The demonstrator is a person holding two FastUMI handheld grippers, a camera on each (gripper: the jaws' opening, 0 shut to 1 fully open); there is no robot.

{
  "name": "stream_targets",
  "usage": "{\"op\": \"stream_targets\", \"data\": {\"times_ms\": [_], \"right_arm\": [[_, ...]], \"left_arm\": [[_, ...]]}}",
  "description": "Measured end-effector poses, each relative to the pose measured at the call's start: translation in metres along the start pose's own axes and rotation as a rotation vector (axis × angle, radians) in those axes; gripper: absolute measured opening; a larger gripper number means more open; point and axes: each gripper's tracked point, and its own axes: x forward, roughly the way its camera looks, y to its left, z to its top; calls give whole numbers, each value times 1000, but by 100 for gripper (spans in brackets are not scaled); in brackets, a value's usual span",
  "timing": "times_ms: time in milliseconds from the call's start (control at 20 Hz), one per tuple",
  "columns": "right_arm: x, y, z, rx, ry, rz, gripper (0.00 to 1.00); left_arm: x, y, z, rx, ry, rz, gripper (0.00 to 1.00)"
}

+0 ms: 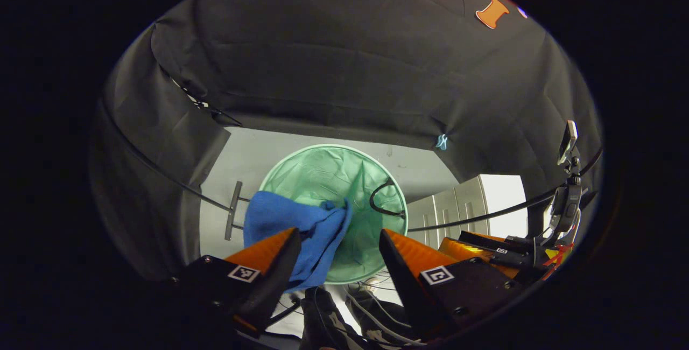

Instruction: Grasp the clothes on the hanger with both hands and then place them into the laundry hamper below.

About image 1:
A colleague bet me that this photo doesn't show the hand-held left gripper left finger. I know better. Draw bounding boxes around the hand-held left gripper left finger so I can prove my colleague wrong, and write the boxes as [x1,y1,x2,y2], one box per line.
[172,227,302,337]

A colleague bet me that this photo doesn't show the black clothes rack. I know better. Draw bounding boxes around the black clothes rack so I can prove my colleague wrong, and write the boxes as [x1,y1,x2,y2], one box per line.
[100,97,603,241]

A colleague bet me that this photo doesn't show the blue corduroy jacket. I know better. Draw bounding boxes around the blue corduroy jacket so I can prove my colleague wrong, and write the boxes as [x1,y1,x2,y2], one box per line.
[243,191,354,292]

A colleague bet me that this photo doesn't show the white cabinet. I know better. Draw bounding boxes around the white cabinet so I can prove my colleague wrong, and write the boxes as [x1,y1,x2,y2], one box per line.
[406,174,527,249]

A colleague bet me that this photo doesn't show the grey cable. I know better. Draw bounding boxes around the grey cable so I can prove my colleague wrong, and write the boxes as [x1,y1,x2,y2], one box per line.
[343,290,423,346]

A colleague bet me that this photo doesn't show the green mesh laundry hamper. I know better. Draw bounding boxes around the green mesh laundry hamper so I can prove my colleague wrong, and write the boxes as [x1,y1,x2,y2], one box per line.
[258,144,409,285]

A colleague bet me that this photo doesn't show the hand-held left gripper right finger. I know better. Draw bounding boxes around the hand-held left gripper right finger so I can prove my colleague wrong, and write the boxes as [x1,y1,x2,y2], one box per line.
[378,229,525,341]

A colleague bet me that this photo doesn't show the black backdrop cloth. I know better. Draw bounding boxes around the black backdrop cloth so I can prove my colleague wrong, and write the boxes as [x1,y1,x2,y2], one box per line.
[89,0,603,281]

